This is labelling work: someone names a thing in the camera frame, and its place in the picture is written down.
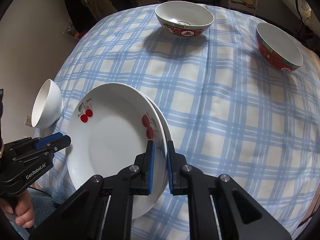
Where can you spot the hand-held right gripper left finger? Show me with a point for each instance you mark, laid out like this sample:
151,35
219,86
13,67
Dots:
150,167

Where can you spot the blue plaid tablecloth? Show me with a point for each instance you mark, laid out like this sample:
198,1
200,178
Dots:
212,105

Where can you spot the red patterned bowl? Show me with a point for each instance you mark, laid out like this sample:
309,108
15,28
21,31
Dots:
280,45
183,17

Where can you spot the person's left hand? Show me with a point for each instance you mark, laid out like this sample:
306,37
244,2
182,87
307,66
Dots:
22,213

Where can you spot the white cherry print plate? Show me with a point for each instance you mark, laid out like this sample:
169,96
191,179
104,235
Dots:
112,142
167,133

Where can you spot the plain white bowl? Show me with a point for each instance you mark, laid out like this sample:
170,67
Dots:
46,102

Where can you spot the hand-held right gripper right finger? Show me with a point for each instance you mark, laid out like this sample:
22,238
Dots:
170,170

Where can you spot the light blue fuzzy cloth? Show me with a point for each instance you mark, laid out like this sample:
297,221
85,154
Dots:
50,201

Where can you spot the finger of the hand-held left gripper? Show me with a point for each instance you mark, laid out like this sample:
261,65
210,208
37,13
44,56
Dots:
50,139
62,142

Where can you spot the white wall socket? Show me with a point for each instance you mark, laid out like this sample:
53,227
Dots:
28,121

